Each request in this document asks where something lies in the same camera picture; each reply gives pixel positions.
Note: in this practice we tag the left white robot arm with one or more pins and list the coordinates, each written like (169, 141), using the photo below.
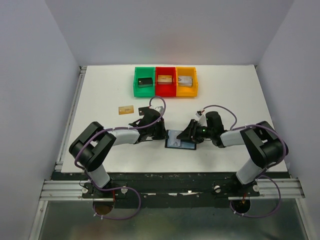
(92, 146)

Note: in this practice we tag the red plastic bin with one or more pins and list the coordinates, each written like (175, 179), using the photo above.
(166, 91)

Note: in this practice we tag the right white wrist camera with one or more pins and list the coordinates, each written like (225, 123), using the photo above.
(201, 117)

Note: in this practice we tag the black card in green bin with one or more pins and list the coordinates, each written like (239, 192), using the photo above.
(145, 82)

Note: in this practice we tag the black credit card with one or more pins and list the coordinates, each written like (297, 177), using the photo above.
(143, 110)

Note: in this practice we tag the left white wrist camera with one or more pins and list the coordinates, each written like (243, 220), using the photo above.
(159, 109)

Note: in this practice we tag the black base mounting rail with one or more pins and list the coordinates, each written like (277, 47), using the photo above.
(168, 189)

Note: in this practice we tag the orange plastic bin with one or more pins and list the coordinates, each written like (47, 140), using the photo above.
(186, 92)

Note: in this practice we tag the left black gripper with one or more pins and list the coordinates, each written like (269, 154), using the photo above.
(163, 134)

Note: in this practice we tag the green plastic bin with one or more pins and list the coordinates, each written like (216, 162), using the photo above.
(143, 71)

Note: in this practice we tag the black leather card holder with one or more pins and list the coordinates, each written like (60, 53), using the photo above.
(185, 145)

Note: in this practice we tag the silver credit card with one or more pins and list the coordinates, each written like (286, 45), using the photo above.
(173, 141)

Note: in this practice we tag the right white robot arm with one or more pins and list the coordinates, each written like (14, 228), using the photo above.
(264, 146)

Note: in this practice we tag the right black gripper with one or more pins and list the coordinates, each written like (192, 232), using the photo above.
(189, 134)

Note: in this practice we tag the gold card in red bin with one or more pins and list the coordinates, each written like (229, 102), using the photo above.
(164, 79)

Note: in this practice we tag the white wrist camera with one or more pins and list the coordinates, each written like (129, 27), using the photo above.
(159, 109)
(201, 117)

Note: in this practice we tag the silver card in orange bin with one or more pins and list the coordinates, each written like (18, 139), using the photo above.
(185, 81)

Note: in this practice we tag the gold VIP card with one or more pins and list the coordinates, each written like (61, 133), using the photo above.
(124, 110)

